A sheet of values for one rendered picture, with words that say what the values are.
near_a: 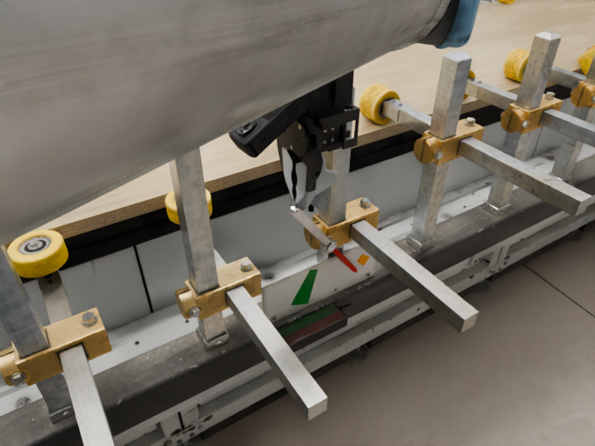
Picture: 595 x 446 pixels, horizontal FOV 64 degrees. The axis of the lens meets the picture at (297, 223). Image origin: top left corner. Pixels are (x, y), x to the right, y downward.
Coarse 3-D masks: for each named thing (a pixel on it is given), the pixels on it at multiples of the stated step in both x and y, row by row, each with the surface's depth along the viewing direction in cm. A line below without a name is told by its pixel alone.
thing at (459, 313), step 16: (352, 224) 85; (368, 224) 85; (368, 240) 82; (384, 240) 82; (384, 256) 79; (400, 256) 78; (400, 272) 77; (416, 272) 75; (416, 288) 75; (432, 288) 72; (448, 288) 72; (432, 304) 72; (448, 304) 70; (464, 304) 70; (448, 320) 70; (464, 320) 67
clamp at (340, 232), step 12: (348, 204) 88; (372, 204) 88; (348, 216) 86; (360, 216) 86; (372, 216) 87; (324, 228) 83; (336, 228) 84; (348, 228) 85; (312, 240) 85; (336, 240) 85; (348, 240) 87
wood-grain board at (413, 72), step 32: (544, 0) 212; (576, 0) 212; (480, 32) 171; (512, 32) 171; (576, 32) 171; (384, 64) 143; (416, 64) 143; (480, 64) 143; (576, 64) 143; (416, 96) 122; (352, 128) 107; (384, 128) 108; (224, 160) 96; (256, 160) 96; (128, 192) 86; (160, 192) 86; (64, 224) 79; (96, 224) 82
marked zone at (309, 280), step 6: (312, 270) 86; (306, 276) 86; (312, 276) 87; (306, 282) 87; (312, 282) 88; (300, 288) 87; (306, 288) 88; (312, 288) 89; (300, 294) 88; (306, 294) 89; (294, 300) 88; (300, 300) 89; (306, 300) 90
